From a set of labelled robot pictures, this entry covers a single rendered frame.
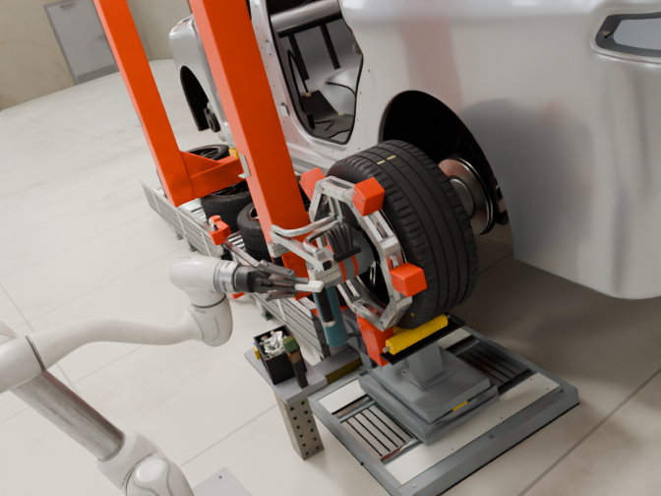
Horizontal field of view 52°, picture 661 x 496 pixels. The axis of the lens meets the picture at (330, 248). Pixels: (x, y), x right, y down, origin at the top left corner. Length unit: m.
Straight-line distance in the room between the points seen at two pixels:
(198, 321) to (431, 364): 1.10
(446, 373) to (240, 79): 1.39
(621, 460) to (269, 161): 1.70
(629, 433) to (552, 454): 0.29
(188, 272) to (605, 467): 1.60
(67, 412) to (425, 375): 1.35
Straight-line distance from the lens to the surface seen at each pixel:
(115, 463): 2.16
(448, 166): 2.66
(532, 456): 2.70
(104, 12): 4.47
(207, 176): 4.69
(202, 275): 1.87
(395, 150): 2.33
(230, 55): 2.62
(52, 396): 2.03
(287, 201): 2.77
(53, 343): 1.80
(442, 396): 2.66
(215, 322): 1.95
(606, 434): 2.78
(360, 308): 2.53
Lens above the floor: 1.86
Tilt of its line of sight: 24 degrees down
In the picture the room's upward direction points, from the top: 16 degrees counter-clockwise
